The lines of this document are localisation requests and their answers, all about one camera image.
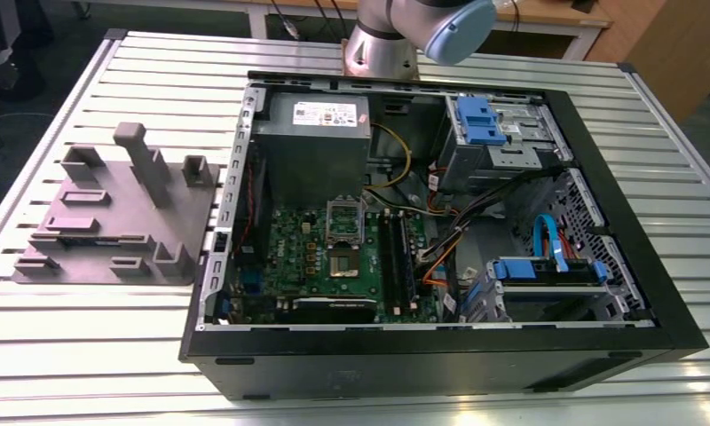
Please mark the wooden cabinet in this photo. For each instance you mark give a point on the wooden cabinet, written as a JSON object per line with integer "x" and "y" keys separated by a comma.
{"x": 674, "y": 57}

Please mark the CPU socket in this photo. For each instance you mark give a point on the CPU socket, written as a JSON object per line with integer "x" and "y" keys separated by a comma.
{"x": 343, "y": 262}

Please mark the silver disk bay cage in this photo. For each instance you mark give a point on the silver disk bay cage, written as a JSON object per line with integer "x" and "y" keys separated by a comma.
{"x": 618, "y": 302}

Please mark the black graphics card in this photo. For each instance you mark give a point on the black graphics card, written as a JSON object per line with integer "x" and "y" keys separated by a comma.
{"x": 330, "y": 308}

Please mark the green motherboard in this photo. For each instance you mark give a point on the green motherboard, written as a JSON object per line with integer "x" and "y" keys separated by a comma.
{"x": 289, "y": 248}

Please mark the black PC case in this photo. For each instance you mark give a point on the black PC case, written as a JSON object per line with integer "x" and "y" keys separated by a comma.
{"x": 449, "y": 355}

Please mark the green RAM stick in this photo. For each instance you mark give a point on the green RAM stick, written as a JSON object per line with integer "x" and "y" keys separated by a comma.
{"x": 87, "y": 242}

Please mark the black RAM stick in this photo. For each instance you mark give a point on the black RAM stick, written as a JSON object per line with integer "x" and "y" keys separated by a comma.
{"x": 406, "y": 262}

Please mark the blue VGA port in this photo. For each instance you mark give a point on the blue VGA port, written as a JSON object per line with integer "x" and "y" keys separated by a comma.
{"x": 225, "y": 308}

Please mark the hard disk in blue carrier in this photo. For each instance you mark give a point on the hard disk in blue carrier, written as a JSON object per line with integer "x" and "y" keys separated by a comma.
{"x": 517, "y": 270}

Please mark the wooden desk white frame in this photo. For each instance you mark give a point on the wooden desk white frame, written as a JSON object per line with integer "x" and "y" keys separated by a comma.
{"x": 567, "y": 20}

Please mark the grey power supply unit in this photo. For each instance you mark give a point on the grey power supply unit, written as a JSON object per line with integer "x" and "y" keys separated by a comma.
{"x": 313, "y": 160}

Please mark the blue drive carrier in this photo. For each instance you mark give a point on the blue drive carrier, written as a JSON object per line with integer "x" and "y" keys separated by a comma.
{"x": 479, "y": 120}

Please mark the grey parts rack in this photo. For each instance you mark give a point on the grey parts rack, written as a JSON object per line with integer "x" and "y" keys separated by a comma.
{"x": 123, "y": 208}

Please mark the silver drive cage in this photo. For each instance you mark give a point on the silver drive cage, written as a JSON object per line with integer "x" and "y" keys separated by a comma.
{"x": 509, "y": 160}

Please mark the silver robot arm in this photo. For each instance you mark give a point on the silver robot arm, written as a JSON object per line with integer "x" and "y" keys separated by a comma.
{"x": 378, "y": 49}

